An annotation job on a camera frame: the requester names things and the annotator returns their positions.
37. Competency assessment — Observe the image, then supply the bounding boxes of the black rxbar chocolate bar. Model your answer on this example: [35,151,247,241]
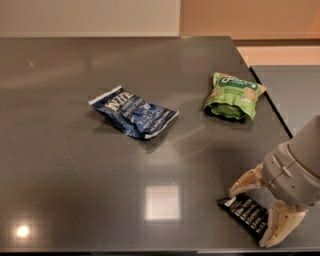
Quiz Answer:
[217,194,268,241]

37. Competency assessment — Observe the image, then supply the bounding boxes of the green snack bag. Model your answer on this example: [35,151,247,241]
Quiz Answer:
[204,72,266,120]

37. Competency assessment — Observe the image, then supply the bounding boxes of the blue chip bag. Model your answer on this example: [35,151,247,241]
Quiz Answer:
[89,85,179,140]

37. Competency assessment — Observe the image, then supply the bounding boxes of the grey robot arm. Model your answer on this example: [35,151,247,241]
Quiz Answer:
[229,115,320,247]

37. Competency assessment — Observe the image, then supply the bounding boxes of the grey side table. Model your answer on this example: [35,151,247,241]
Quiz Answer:
[251,65,320,135]

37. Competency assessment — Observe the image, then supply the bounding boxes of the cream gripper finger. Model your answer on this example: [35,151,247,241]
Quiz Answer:
[259,202,308,248]
[229,164,265,198]

